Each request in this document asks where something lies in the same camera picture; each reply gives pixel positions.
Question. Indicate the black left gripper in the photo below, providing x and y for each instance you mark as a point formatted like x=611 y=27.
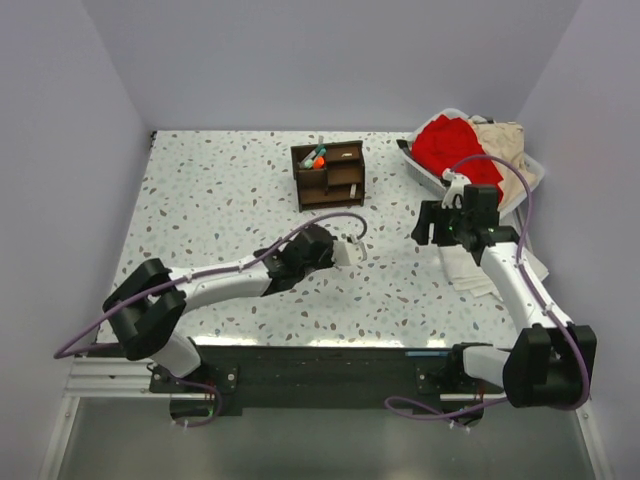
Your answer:
x=328 y=258

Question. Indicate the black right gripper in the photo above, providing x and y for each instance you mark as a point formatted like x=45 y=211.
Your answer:
x=428 y=214

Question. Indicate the brown wooden desk organizer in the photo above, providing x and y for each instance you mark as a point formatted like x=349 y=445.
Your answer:
x=329 y=187

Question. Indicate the orange highlighter marker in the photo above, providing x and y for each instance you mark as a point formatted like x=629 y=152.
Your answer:
x=318 y=163

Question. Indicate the white green-capped pen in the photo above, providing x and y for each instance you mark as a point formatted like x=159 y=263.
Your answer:
x=311 y=155

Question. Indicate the blue pen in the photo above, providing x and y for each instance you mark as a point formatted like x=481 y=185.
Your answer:
x=426 y=354

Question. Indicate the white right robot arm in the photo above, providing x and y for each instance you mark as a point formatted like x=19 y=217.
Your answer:
x=551 y=362

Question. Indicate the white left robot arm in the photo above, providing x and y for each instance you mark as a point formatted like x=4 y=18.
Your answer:
x=154 y=297

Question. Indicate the white folded towel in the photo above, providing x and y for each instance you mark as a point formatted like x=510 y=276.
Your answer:
x=475 y=275

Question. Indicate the red cloth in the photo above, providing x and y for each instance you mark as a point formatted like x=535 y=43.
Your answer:
x=444 y=142

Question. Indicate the white plastic laundry basket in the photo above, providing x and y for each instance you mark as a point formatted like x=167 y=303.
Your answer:
x=434 y=182

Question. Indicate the beige cloth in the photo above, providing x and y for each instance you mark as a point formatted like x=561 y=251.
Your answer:
x=505 y=140

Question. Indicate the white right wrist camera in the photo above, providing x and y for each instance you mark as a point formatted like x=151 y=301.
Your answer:
x=455 y=184

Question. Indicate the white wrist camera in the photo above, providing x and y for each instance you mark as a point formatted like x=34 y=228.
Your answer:
x=348 y=251
x=455 y=184

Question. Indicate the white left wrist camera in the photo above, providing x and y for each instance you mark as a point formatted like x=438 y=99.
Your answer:
x=348 y=251

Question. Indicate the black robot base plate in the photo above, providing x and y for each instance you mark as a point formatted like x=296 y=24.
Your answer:
x=235 y=378

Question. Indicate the aluminium rail frame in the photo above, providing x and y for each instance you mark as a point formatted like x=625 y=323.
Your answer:
x=112 y=426

